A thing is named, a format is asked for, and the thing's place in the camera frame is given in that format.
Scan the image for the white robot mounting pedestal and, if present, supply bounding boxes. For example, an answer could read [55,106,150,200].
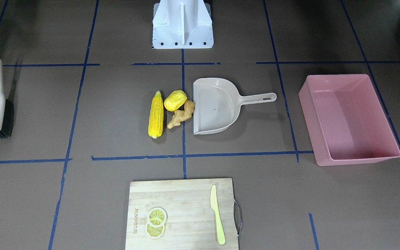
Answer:
[151,0,214,49]

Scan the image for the beige plastic dustpan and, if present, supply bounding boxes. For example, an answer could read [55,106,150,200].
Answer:
[193,78,277,135]

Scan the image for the pink plastic bin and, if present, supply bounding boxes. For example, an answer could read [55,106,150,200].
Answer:
[299,74,400,166]

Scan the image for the yellow plastic knife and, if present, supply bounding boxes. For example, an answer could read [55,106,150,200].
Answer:
[210,184,226,245]

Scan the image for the tan toy ginger root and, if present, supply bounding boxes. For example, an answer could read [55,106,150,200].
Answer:
[167,101,195,129]

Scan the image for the yellow toy corn cob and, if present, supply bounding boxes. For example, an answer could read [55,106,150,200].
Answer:
[148,91,164,139]

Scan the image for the beige hand brush black bristles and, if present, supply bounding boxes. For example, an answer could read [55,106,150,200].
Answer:
[0,59,14,138]

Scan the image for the bamboo cutting board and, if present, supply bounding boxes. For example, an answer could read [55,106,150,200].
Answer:
[125,178,239,250]

